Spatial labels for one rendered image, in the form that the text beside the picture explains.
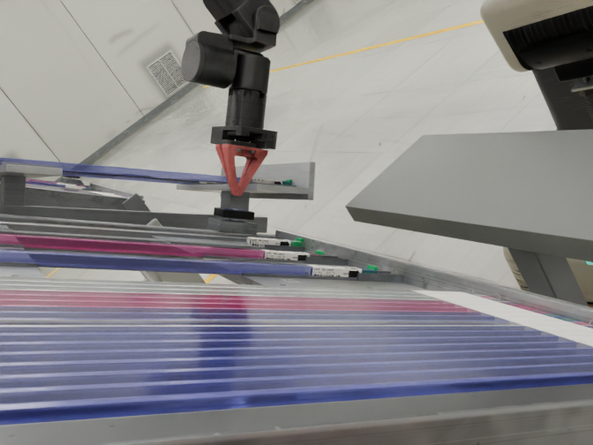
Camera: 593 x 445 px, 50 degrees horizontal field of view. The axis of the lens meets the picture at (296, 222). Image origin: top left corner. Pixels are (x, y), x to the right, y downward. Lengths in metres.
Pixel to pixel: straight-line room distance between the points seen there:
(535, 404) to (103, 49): 8.34
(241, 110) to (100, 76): 7.58
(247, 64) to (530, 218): 0.45
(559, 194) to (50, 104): 7.70
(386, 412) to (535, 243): 0.69
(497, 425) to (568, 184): 0.72
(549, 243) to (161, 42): 8.04
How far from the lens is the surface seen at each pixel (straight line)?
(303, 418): 0.22
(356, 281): 0.66
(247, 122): 0.93
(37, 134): 8.31
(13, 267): 0.54
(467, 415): 0.25
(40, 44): 8.41
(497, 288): 0.60
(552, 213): 0.92
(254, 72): 0.93
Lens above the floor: 1.09
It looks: 22 degrees down
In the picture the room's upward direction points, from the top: 34 degrees counter-clockwise
